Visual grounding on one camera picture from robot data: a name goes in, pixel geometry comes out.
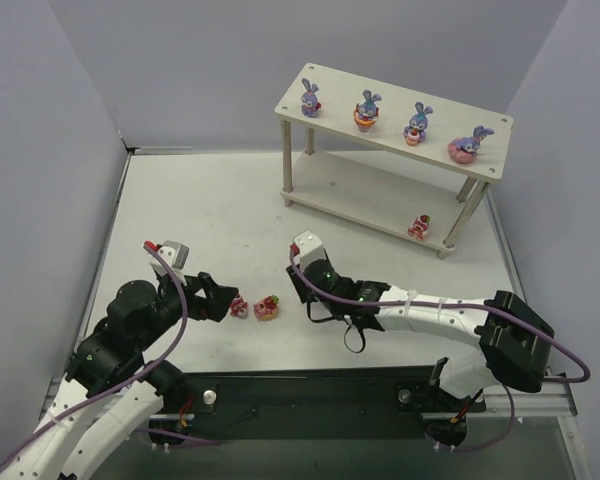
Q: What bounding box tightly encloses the pink bear strawberry toy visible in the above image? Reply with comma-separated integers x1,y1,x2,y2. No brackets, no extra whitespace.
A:
230,295,249,319

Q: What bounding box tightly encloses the pink strawberry cake toy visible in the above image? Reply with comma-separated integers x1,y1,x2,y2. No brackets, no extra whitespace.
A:
253,295,280,321

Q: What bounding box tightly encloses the white strawberry cake slice toy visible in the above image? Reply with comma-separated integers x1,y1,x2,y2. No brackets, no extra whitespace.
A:
407,214,431,241

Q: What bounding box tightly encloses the small purple bunny toy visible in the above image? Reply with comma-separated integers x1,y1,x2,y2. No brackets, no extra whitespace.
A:
301,78,321,118

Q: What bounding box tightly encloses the purple bunny holding cupcake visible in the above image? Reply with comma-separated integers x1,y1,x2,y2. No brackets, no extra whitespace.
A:
403,102,433,146

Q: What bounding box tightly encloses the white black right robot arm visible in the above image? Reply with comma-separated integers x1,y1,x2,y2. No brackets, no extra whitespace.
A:
287,259,555,399

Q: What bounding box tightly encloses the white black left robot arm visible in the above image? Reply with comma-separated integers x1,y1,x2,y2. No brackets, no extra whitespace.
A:
0,273,238,479

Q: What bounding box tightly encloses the light wooden two-tier shelf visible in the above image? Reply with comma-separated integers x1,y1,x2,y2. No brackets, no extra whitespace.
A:
275,63,514,258

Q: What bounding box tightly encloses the purple bunny on pink donut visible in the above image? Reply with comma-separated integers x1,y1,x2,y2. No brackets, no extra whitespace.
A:
447,125,495,165

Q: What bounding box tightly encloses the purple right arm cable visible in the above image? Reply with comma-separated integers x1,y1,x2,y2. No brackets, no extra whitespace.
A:
288,247,592,384

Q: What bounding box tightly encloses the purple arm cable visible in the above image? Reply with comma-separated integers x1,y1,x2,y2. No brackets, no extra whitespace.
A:
288,247,592,384
0,249,189,476

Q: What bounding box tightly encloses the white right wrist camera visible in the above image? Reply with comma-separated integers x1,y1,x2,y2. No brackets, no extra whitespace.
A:
291,230,327,271

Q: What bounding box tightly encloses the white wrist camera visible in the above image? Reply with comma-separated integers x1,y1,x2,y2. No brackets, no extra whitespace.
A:
291,230,327,271
143,241,189,282

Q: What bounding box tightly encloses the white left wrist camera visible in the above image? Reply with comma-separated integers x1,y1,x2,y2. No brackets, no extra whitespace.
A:
143,241,189,282

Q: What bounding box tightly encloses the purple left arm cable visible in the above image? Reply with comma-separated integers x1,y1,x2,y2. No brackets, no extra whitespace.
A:
0,249,189,476

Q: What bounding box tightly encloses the black wrist strap loop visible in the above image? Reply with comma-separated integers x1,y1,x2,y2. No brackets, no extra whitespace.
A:
342,324,367,354

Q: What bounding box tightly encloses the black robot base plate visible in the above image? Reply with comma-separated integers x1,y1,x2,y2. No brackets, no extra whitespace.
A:
142,366,486,446

